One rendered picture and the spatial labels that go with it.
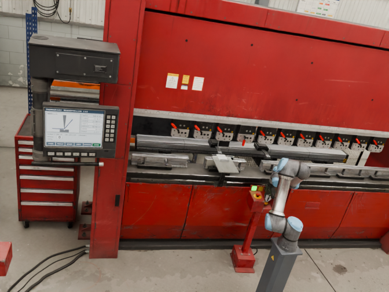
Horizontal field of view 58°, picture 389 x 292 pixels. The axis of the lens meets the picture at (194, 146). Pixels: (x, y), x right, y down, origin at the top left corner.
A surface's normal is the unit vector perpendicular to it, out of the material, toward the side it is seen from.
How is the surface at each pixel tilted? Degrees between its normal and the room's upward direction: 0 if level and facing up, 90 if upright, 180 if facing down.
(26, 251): 0
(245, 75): 90
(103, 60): 90
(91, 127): 90
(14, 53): 90
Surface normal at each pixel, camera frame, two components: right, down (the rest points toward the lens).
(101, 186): 0.20, 0.47
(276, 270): -0.49, 0.30
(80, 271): 0.18, -0.88
